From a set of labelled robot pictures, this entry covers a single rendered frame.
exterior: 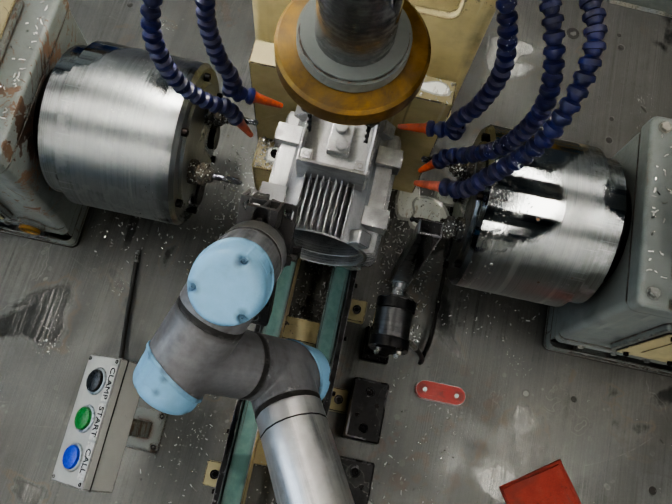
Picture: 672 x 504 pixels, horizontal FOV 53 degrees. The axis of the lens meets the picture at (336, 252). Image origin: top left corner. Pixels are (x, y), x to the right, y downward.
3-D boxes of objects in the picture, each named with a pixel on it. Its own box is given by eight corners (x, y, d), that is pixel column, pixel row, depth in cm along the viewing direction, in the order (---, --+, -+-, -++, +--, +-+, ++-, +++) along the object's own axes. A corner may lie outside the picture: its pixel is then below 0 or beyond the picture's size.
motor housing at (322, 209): (287, 145, 118) (285, 89, 100) (393, 170, 118) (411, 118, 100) (257, 251, 113) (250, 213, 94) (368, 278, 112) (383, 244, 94)
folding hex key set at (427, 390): (464, 389, 120) (466, 388, 118) (461, 407, 119) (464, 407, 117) (415, 379, 120) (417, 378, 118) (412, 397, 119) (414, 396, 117)
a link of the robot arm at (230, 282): (162, 306, 62) (210, 230, 60) (193, 276, 73) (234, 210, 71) (235, 352, 63) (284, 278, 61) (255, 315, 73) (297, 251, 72)
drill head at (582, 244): (413, 154, 120) (443, 80, 96) (640, 203, 120) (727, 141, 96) (387, 289, 113) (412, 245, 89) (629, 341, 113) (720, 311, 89)
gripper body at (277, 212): (305, 199, 87) (295, 215, 75) (293, 263, 89) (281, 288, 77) (247, 187, 87) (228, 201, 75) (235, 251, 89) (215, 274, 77)
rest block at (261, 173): (262, 161, 130) (259, 133, 119) (297, 169, 130) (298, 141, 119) (254, 189, 128) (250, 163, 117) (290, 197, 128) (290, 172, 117)
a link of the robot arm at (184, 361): (229, 427, 73) (284, 347, 70) (138, 417, 65) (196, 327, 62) (202, 380, 78) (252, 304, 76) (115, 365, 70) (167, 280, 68)
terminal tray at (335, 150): (312, 107, 104) (314, 83, 97) (380, 124, 104) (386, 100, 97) (293, 178, 100) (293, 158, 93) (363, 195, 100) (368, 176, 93)
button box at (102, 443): (117, 361, 98) (87, 352, 94) (150, 365, 94) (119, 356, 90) (80, 483, 93) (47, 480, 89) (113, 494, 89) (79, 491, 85)
